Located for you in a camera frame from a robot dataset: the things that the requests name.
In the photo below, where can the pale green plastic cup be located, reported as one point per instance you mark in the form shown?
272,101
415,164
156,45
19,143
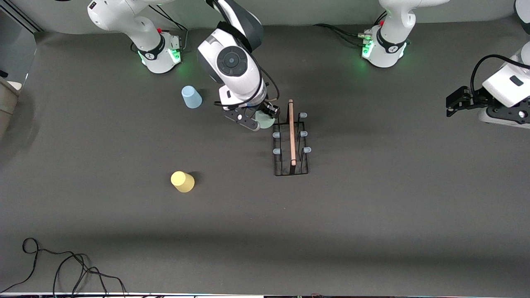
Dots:
265,122

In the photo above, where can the aluminium frame rail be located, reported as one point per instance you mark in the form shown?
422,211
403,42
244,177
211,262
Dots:
25,18

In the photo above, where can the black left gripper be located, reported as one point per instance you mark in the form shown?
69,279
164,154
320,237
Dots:
474,99

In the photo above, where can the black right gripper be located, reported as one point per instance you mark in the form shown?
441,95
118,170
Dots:
270,109

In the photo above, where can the light blue plastic cup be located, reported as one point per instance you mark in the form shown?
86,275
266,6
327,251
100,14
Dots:
191,97

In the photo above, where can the beige box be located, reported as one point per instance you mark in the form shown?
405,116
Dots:
8,103

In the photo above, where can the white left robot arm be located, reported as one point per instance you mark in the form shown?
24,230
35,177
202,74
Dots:
389,41

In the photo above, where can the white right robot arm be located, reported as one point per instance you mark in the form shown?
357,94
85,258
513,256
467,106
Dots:
140,29

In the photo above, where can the dark grey table mat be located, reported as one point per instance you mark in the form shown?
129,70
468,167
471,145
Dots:
290,227

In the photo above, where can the yellow plastic cup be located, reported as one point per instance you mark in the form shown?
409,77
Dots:
182,181

